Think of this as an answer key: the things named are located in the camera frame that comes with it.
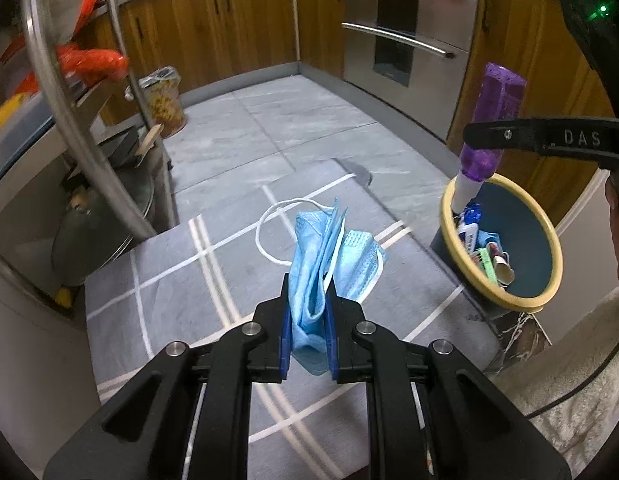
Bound stainless steel oven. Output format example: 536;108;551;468
342;0;477;140

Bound white fluffy rug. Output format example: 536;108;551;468
493;287;619;476

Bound green box in bin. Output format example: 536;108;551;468
471;248;500;286

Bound grey checked floor mat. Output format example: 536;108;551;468
86;162;500;479

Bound purple bottle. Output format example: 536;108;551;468
451;62;526;216

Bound orange plastic bag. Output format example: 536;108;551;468
0;0;129;96

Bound blue bin with yellow rim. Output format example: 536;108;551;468
431;174;563;314

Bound patterned floor trash bin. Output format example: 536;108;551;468
125;66;187;139

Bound blue surgical face mask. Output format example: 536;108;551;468
254;196;390;377

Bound grey pot lid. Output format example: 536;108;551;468
51;168;134;287

